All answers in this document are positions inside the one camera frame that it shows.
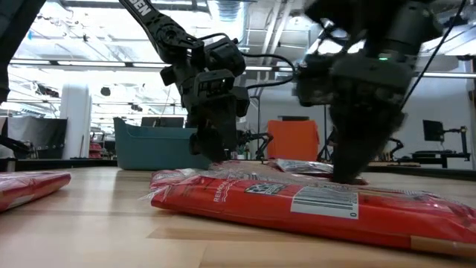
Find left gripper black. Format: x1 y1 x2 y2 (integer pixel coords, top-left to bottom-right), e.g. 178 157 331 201
159 60 251 164

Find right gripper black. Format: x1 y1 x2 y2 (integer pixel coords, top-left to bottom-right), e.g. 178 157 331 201
329 53 417 184

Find red popcorn bag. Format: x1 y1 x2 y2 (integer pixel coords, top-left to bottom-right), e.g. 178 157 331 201
266 159 370 186
202 159 272 174
149 166 476 260
0 170 72 214

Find black monitor on arm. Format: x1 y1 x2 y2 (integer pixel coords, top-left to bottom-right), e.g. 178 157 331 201
422 119 446 143

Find black desk monitors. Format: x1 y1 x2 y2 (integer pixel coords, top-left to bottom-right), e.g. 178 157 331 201
140 116 185 129

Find teal plastic basket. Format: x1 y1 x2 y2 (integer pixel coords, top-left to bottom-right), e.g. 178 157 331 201
112 116 213 172

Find orange panel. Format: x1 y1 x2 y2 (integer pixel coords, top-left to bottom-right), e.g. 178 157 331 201
266 119 321 162

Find black background desk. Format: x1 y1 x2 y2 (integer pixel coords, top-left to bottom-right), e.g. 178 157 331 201
410 150 472 169

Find red background object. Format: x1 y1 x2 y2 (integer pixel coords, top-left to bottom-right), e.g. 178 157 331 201
88 142 104 160

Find white pillar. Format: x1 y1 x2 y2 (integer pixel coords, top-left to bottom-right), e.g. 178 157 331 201
59 83 93 161

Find long ceiling light strip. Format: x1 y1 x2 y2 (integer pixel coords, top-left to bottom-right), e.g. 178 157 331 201
8 58 476 80

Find dark grey covered chair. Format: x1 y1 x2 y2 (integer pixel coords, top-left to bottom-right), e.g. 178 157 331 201
6 116 69 161

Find black background frame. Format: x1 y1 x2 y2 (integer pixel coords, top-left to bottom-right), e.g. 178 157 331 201
323 105 331 162

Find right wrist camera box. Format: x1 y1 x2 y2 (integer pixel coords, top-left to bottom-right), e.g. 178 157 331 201
295 54 336 108

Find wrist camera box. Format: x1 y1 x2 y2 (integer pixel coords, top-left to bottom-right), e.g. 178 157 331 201
295 54 336 108
204 36 247 78

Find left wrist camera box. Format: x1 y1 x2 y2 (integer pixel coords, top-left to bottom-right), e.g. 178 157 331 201
204 36 247 78

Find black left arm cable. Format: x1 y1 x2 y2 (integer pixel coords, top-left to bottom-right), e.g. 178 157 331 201
196 32 298 91

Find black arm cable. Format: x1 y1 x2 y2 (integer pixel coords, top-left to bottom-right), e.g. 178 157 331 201
400 0 469 109
196 32 298 91

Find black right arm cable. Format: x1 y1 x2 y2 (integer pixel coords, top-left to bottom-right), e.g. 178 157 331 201
400 0 469 109

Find silver ventilation duct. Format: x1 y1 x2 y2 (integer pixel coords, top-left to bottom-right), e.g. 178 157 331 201
214 0 247 23

